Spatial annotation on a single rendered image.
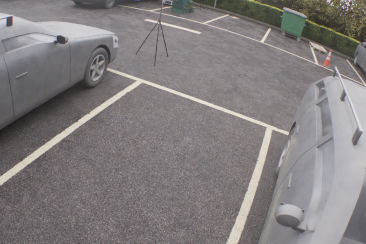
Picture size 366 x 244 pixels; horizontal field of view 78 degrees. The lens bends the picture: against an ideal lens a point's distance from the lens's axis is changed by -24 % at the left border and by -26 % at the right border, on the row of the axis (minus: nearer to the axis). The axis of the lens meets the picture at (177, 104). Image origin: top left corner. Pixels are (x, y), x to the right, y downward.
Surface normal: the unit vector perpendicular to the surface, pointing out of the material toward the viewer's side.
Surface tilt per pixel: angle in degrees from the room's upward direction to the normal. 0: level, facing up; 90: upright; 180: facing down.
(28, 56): 64
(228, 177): 0
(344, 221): 28
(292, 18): 94
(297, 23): 94
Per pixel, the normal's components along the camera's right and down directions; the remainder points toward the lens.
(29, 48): 0.87, -0.19
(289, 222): -0.42, 0.37
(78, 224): 0.18, -0.87
